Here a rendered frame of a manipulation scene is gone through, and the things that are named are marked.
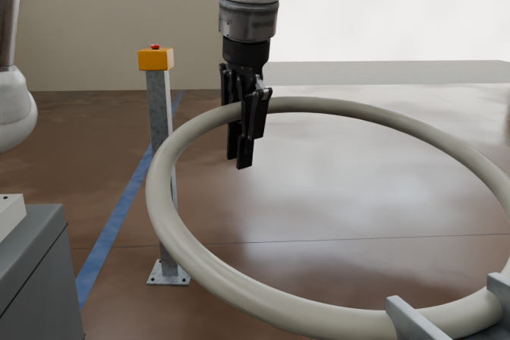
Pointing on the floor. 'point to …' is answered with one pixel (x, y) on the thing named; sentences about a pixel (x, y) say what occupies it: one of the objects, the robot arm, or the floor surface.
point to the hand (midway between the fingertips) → (240, 146)
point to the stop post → (157, 85)
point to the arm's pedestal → (39, 279)
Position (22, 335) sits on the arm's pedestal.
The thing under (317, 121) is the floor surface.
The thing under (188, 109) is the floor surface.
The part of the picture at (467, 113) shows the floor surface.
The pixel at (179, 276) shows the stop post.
